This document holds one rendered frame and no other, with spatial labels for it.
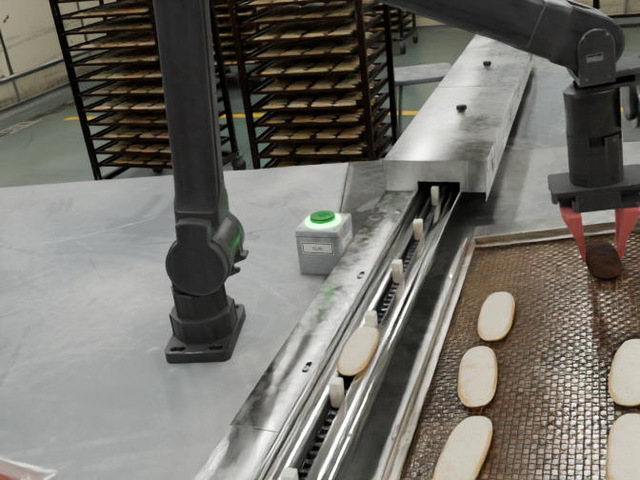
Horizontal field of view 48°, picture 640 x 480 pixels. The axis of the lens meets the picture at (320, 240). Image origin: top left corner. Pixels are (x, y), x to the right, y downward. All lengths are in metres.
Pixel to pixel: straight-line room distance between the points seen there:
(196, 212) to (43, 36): 6.38
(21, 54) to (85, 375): 6.08
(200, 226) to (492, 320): 0.35
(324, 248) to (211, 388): 0.30
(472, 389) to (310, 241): 0.46
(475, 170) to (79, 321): 0.67
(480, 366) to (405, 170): 0.60
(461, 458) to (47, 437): 0.48
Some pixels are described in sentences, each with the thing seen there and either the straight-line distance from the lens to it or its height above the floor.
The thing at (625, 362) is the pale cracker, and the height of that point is 0.93.
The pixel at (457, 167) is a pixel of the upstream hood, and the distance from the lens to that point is 1.24.
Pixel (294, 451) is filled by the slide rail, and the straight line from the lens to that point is 0.74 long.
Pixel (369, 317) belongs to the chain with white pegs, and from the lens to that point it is 0.89.
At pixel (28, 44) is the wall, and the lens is 7.05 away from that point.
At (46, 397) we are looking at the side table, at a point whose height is 0.82.
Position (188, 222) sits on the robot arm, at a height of 1.01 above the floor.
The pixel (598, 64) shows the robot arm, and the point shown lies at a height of 1.16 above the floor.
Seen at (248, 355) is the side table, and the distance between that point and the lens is 0.94.
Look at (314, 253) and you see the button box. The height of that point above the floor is 0.86.
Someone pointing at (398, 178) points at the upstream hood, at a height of 0.88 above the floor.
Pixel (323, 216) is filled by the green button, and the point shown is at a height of 0.91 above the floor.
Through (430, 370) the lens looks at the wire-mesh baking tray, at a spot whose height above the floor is 0.89.
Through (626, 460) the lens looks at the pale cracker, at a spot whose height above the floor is 0.93.
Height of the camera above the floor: 1.33
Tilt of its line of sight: 25 degrees down
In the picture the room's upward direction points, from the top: 7 degrees counter-clockwise
